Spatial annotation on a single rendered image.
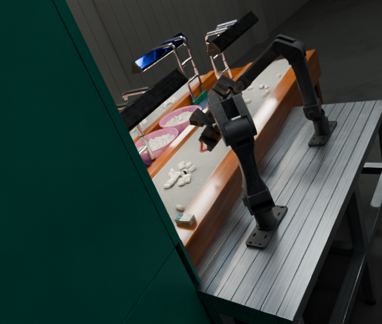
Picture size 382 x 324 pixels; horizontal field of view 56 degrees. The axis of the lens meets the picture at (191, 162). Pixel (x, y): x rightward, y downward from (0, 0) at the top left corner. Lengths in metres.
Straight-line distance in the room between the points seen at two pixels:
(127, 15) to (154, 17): 0.43
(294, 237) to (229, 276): 0.23
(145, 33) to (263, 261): 3.75
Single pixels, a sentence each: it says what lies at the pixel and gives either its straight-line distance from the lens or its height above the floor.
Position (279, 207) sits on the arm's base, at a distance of 1.28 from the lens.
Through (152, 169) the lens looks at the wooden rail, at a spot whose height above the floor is 0.76.
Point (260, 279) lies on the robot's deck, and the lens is 1.08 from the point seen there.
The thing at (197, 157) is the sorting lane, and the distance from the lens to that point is 1.64.
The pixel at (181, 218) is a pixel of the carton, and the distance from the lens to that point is 1.21.
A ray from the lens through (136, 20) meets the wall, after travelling 4.49.
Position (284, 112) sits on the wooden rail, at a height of 0.70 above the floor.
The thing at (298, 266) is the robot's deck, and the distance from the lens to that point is 1.09.
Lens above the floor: 1.46
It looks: 26 degrees down
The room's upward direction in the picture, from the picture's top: 22 degrees counter-clockwise
